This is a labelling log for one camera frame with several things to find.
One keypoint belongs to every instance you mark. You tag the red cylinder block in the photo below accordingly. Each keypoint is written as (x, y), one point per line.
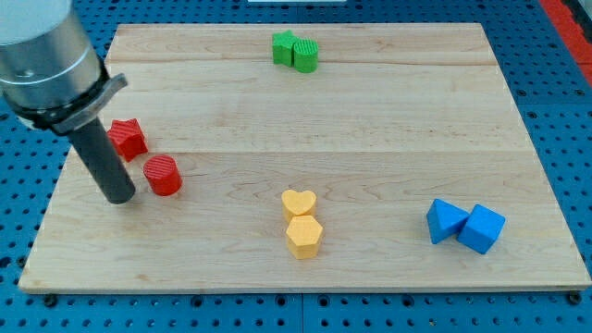
(162, 174)

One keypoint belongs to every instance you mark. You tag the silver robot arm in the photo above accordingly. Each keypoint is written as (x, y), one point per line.
(51, 75)

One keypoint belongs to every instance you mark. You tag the green star block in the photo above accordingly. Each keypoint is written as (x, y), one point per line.
(282, 47)

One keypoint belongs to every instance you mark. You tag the red star block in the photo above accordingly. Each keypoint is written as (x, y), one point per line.
(127, 138)

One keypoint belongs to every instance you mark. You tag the light wooden board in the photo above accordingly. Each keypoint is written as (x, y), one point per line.
(394, 117)

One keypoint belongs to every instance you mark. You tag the yellow heart block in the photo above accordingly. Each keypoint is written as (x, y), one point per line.
(298, 203)

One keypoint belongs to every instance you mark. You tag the yellow hexagon block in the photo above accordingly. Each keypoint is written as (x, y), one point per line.
(303, 237)

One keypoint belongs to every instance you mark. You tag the green cylinder block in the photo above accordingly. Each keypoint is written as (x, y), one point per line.
(305, 55)

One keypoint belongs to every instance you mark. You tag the blue triangle block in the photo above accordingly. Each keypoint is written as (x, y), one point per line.
(444, 220)

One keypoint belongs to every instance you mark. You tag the blue cube block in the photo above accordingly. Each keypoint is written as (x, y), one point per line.
(482, 229)

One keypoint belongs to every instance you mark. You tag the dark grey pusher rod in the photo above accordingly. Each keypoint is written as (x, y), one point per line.
(98, 154)

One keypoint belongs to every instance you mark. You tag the red strip at corner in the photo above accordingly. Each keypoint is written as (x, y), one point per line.
(573, 24)

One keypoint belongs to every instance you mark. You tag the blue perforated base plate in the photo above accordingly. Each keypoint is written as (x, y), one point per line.
(553, 97)

